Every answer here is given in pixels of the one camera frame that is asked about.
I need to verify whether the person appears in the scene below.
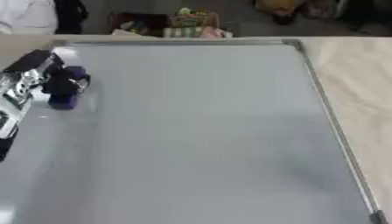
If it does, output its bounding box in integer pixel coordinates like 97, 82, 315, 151
0, 0, 89, 36

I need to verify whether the basket with colourful items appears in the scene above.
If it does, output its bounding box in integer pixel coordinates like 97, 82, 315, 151
160, 7, 235, 39

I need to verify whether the yellow and black bag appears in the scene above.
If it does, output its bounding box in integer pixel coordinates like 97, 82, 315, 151
252, 0, 312, 25

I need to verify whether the whiteboard with silver frame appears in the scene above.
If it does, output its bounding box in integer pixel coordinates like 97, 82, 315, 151
0, 38, 389, 224

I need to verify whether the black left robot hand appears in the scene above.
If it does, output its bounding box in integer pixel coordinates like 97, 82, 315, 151
1, 49, 92, 95

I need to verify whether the dark red bag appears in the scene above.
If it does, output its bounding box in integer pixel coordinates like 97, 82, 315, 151
105, 11, 172, 37

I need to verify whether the blue whiteboard brush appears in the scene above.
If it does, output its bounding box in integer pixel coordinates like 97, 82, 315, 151
47, 66, 92, 110

